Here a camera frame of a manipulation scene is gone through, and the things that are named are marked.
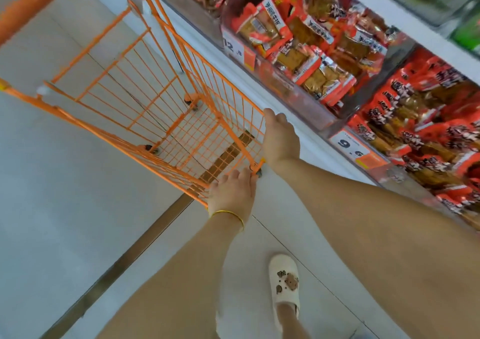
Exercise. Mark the person's right hand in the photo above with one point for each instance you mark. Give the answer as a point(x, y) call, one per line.
point(279, 138)

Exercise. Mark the person's right leg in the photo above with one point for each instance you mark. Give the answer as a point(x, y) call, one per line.
point(291, 324)

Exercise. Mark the orange shopping cart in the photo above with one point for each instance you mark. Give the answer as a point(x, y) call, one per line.
point(30, 1)

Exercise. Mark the person's right forearm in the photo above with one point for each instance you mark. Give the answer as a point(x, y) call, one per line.
point(390, 245)

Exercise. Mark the heap of red white packets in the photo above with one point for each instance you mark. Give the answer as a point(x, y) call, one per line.
point(300, 50)

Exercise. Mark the person's right white sandal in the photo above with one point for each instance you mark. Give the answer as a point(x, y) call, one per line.
point(283, 282)

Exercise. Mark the person's left hand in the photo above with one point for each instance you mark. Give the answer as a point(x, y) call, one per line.
point(234, 192)

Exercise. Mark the person's left forearm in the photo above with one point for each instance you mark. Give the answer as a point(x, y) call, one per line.
point(172, 290)

